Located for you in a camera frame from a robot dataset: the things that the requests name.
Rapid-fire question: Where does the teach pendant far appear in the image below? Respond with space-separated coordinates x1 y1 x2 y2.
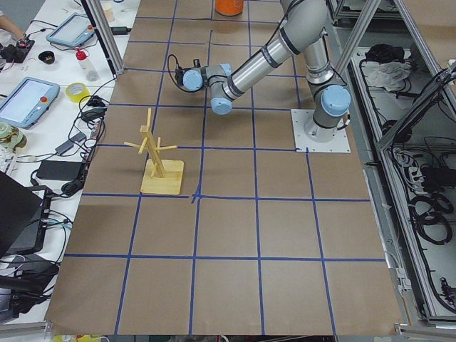
46 13 95 48

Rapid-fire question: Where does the black bowl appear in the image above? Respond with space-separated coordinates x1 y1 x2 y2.
38 51 56 65

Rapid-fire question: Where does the clear squeeze bottle red cap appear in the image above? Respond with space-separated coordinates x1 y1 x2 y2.
76 48 99 82

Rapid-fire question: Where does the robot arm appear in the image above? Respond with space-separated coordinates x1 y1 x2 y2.
169 0 351 143

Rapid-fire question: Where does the aluminium frame post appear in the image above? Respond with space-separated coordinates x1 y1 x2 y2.
81 0 125 76

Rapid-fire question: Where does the black laptop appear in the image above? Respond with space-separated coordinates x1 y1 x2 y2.
1 173 51 257

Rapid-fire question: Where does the orange can with grey lid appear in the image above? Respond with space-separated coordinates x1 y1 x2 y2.
214 0 244 16

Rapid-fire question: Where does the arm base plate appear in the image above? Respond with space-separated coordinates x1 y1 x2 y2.
291 109 351 153

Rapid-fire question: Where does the yellow tape roll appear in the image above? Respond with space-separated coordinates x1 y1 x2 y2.
65 82 90 103

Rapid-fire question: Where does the white crumpled cloth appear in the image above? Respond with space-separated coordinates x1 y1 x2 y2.
366 61 412 92

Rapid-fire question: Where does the black power adapter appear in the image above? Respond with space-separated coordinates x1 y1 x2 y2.
36 160 83 181

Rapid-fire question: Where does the teach pendant near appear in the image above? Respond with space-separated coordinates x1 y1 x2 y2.
1 77 60 129

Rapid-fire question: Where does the teach pendant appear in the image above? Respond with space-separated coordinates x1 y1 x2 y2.
1 77 60 129
46 13 95 48

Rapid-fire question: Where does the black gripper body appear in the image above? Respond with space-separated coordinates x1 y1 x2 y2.
175 58 202 86

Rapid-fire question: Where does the wooden cup tree stand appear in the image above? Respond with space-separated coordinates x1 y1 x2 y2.
124 108 185 195

